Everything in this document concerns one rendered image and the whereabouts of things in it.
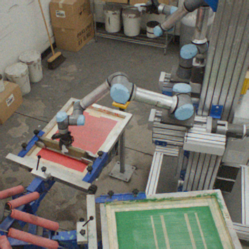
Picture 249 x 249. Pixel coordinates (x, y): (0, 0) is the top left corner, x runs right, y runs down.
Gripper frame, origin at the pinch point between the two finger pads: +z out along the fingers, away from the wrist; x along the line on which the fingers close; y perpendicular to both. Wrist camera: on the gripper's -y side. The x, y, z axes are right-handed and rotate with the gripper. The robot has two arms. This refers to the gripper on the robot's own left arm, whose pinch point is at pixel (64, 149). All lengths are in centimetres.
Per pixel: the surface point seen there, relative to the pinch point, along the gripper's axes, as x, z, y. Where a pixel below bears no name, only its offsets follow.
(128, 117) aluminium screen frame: 54, 2, 28
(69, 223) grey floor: -4, 101, -7
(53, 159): -7.7, 5.3, -5.9
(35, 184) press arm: -38.4, -3.3, 0.8
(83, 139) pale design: 20.3, 5.3, 4.5
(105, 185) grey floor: 52, 101, 4
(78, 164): -4.9, 5.3, 13.7
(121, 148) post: 75, 63, 13
